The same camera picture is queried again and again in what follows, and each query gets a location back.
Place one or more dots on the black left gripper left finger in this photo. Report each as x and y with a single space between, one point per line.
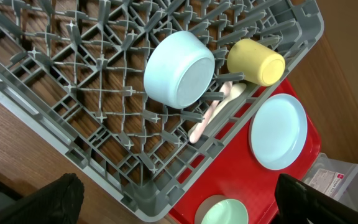
58 202

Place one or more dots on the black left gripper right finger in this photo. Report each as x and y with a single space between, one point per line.
300 203

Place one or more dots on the light blue plate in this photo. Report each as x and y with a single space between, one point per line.
278 131

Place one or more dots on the green bowl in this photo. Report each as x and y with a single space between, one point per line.
219 209

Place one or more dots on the white plastic fork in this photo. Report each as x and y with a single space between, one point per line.
197 130

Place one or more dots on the white plastic spoon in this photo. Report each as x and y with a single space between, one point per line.
236 90

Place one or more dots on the yellow plastic cup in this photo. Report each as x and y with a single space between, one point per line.
260 64

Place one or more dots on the light blue small bowl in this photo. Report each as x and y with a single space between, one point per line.
179 70

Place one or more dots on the grey dishwasher rack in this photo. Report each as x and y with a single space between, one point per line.
74 70

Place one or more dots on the clear plastic bin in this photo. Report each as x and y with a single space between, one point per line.
336 179

